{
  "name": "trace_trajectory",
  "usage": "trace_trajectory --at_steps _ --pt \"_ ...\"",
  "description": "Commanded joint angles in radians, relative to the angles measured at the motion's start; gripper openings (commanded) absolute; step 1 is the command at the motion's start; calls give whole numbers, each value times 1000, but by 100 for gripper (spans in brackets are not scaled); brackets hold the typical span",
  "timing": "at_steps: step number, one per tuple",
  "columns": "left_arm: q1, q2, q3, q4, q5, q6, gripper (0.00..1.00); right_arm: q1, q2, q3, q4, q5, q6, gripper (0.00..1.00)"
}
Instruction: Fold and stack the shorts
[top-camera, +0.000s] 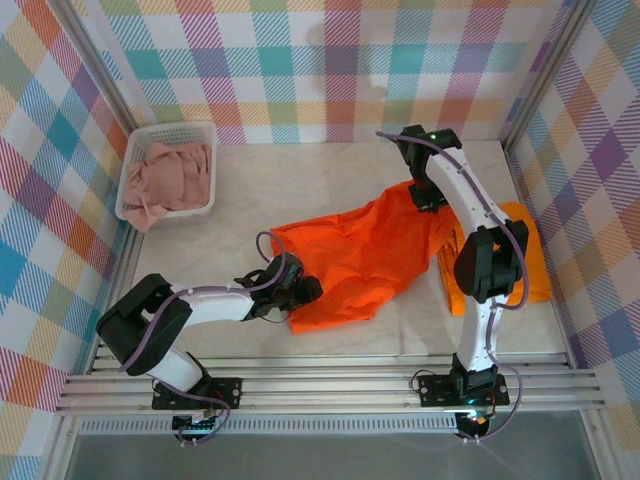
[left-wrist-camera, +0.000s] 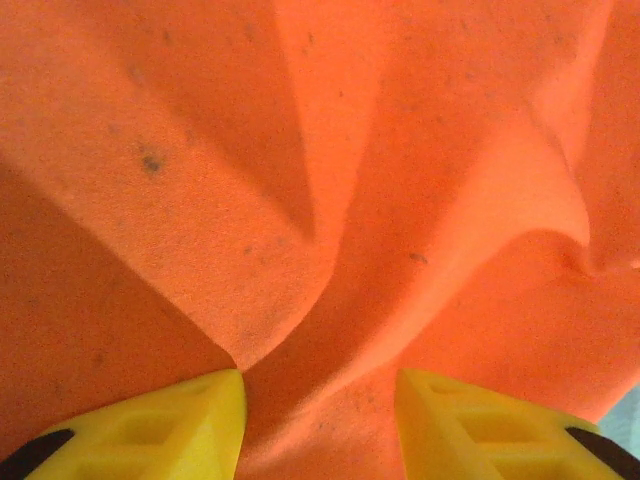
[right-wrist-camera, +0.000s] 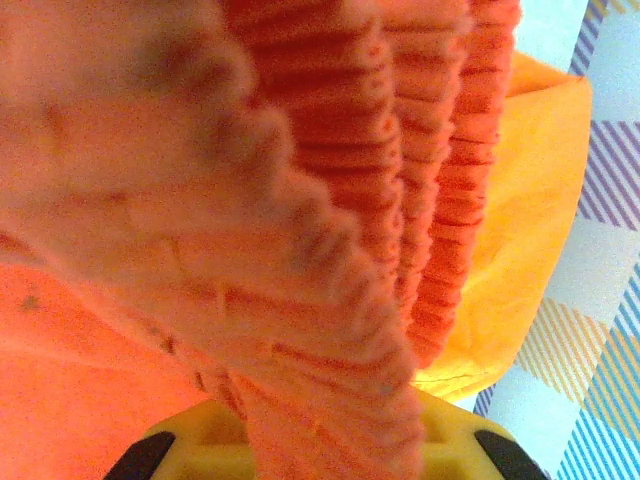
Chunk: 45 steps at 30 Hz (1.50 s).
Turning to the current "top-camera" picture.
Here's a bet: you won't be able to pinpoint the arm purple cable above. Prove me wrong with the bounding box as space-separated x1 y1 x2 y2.
375 130 531 444
119 230 301 444

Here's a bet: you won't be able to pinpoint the aluminium frame rails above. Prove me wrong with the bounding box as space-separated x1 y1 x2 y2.
54 354 609 416

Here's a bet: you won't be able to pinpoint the light orange shorts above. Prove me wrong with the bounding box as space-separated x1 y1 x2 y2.
437 201 553 317

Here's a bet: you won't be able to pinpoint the green circuit board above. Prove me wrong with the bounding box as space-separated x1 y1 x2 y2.
171 413 220 435

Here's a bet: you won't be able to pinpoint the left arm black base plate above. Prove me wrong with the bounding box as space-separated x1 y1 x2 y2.
152 377 244 411

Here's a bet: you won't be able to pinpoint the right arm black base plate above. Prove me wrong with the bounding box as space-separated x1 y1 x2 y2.
417 374 511 407

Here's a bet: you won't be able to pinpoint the slotted grey cable duct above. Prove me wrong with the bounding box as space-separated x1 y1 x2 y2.
77 417 461 436

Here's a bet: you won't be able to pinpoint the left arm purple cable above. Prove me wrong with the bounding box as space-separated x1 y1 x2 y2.
119 230 301 444

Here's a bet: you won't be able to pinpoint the small circuit board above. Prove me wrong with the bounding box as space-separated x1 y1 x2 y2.
458 409 494 437

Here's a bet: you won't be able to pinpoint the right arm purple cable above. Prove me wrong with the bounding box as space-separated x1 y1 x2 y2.
375 130 531 444

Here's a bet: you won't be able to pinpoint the red-orange shorts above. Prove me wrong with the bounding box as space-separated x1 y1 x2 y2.
269 179 464 335

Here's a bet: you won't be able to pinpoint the pink shorts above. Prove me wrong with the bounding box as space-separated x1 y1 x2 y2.
121 142 214 232

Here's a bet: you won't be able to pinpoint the aluminium lower frame bar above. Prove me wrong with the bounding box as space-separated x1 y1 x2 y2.
582 412 615 480
42 417 81 480

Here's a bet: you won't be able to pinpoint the white perforated plastic basket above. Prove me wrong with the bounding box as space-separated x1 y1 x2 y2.
114 121 220 229

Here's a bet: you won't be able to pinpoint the aluminium upright post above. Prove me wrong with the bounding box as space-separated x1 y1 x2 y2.
502 0 596 151
47 0 140 132

